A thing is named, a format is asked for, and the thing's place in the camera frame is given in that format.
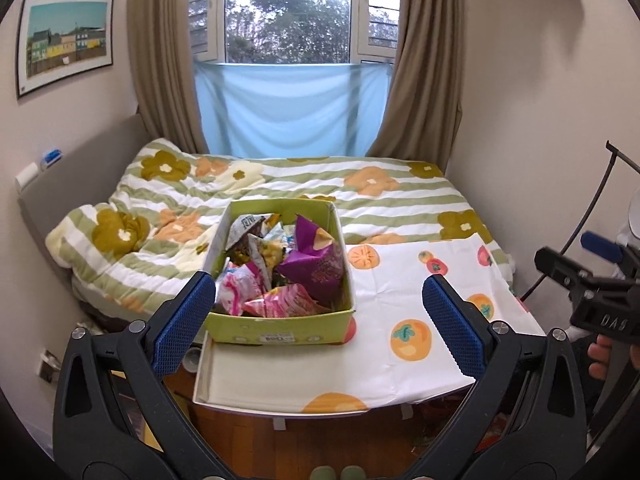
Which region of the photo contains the pink snack bag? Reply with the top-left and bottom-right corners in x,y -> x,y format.
242,284 -> 330,318
217,262 -> 266,316

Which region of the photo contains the white brown snack bag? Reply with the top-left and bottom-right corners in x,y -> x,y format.
226,214 -> 267,250

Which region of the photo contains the green cardboard box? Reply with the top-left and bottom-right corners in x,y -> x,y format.
204,198 -> 357,346

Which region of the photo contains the purple chip bag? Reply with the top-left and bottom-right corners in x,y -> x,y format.
276,214 -> 345,307

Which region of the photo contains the green yellow chip bag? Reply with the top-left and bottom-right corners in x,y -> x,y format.
247,234 -> 286,289

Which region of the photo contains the person's right hand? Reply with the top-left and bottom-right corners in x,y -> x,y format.
588,335 -> 640,380

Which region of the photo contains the floral striped quilt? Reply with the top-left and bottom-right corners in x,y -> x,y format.
46,139 -> 515,318

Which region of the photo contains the grey headboard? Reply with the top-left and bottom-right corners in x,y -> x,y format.
16,112 -> 147,281

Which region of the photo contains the right brown curtain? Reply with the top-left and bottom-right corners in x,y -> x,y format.
367,0 -> 465,170

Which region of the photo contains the brown curtain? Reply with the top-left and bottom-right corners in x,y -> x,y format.
367,0 -> 465,170
127,0 -> 207,154

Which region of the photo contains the blue white object on headboard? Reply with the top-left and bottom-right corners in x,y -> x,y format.
40,148 -> 63,171

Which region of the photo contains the blue window cloth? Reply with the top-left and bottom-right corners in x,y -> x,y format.
194,62 -> 392,158

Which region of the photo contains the framed landscape picture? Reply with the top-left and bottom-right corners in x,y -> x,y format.
15,0 -> 114,99

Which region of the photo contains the white framed window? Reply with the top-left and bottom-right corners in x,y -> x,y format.
188,0 -> 400,64

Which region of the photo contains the left brown curtain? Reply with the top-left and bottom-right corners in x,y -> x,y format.
127,0 -> 207,154

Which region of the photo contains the black cable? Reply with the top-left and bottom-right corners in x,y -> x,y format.
519,140 -> 640,302

